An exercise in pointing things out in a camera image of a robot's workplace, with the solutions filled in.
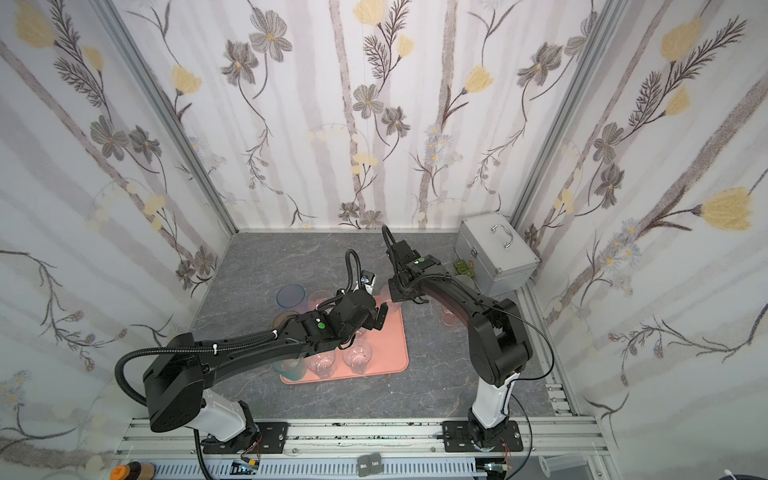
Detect clear faceted glass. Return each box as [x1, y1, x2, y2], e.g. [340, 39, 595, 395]
[342, 340, 373, 375]
[305, 350, 337, 379]
[307, 290, 334, 310]

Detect silver aluminium case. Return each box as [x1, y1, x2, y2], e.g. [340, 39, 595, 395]
[455, 213, 540, 297]

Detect teal textured cup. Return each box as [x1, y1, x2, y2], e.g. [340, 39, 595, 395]
[272, 358, 307, 382]

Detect blue translucent cup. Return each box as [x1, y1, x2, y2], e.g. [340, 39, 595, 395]
[275, 284, 307, 313]

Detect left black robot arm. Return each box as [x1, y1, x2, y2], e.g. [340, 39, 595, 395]
[114, 249, 387, 478]

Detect white cable duct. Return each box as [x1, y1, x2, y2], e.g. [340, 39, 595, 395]
[151, 458, 487, 479]

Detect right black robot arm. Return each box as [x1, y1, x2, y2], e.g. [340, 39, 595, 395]
[382, 226, 556, 450]

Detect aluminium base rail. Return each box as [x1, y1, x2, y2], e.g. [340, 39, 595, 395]
[113, 416, 613, 466]

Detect amber translucent cup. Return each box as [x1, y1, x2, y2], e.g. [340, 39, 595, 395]
[271, 310, 299, 330]

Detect green small box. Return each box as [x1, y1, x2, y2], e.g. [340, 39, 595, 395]
[453, 259, 475, 279]

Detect pink rectangular tray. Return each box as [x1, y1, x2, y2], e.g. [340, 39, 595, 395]
[276, 297, 409, 385]

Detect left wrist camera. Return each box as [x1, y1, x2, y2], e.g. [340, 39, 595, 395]
[359, 270, 376, 294]

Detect orange capped bottle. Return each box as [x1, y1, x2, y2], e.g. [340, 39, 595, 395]
[109, 461, 156, 480]

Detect pink translucent cup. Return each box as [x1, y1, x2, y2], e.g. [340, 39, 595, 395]
[434, 303, 460, 327]

